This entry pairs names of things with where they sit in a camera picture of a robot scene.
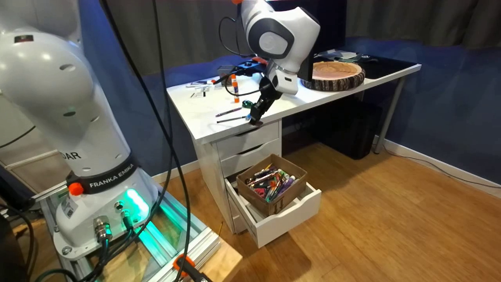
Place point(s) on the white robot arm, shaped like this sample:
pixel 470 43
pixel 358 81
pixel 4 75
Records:
pixel 54 84

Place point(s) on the green tape dispenser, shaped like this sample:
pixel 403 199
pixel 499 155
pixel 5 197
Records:
pixel 246 103

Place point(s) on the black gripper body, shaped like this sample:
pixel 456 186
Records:
pixel 268 95

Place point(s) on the round wooden slab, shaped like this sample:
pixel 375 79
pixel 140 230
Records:
pixel 334 75

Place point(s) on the black pen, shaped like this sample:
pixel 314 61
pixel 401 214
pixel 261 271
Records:
pixel 229 119

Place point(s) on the white drawer cabinet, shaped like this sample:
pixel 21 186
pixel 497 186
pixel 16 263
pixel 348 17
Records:
pixel 231 155

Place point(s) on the cardboard box of pens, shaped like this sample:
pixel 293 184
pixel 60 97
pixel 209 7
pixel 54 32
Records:
pixel 272 183

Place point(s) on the purple pen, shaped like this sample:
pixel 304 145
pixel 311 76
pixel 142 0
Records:
pixel 234 109

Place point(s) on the orange cap glue stick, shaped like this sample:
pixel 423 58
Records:
pixel 236 87

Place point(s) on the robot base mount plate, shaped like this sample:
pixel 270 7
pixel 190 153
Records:
pixel 151 256

